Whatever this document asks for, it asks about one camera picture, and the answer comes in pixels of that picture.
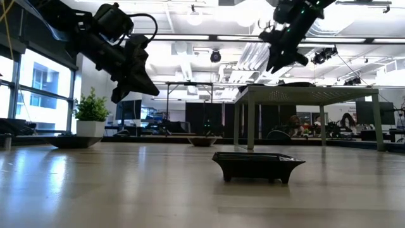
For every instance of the person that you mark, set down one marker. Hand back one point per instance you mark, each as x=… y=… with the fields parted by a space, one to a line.
x=348 y=122
x=317 y=121
x=295 y=125

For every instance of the black overhead bracket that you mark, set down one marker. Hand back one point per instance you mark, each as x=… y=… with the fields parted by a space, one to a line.
x=364 y=2

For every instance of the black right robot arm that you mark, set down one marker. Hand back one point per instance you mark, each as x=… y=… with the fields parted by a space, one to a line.
x=303 y=16

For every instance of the black overhead frame beam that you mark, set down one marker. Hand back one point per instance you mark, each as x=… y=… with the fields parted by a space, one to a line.
x=221 y=38

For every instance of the green perforated metal shelf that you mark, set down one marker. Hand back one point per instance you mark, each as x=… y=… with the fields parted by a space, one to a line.
x=303 y=95

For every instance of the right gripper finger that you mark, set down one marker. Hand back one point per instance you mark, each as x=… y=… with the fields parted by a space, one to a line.
x=272 y=58
x=280 y=60

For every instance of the silver ventilation duct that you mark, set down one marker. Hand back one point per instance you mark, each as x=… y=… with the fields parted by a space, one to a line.
x=329 y=28

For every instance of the black partition panel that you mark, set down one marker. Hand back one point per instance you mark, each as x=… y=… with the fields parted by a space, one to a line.
x=278 y=120

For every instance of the black aluminium table frame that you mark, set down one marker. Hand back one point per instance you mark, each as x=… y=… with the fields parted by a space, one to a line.
x=152 y=139

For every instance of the green plant white pot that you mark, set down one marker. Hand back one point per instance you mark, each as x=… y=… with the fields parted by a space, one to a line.
x=91 y=111

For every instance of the black rectangular footed plate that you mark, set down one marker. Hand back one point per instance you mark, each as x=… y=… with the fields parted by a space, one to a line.
x=256 y=168

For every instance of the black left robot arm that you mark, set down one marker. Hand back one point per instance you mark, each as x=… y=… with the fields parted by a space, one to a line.
x=79 y=31

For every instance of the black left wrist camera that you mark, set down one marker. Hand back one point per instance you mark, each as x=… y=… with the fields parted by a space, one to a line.
x=114 y=19

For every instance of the black wide shallow plate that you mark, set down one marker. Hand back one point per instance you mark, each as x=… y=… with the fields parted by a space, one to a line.
x=74 y=142

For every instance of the black metal frame stand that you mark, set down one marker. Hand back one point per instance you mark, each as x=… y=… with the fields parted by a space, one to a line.
x=190 y=84

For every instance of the black oval mini plate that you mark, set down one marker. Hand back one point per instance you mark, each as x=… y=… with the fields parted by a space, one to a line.
x=202 y=141

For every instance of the black monitor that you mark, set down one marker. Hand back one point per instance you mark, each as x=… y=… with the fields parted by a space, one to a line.
x=128 y=111
x=375 y=112

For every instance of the black frame camera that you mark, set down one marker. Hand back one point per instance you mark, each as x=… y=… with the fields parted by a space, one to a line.
x=322 y=55
x=352 y=81

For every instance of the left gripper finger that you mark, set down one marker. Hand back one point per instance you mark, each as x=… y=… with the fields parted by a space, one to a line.
x=152 y=81
x=145 y=87

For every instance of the black overhead camera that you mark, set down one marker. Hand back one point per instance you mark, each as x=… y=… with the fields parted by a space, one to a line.
x=215 y=56

